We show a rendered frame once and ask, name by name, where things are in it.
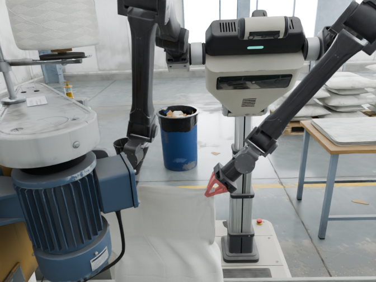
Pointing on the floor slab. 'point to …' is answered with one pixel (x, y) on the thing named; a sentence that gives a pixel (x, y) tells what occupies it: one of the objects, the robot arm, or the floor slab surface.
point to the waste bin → (179, 137)
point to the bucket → (120, 145)
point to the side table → (334, 151)
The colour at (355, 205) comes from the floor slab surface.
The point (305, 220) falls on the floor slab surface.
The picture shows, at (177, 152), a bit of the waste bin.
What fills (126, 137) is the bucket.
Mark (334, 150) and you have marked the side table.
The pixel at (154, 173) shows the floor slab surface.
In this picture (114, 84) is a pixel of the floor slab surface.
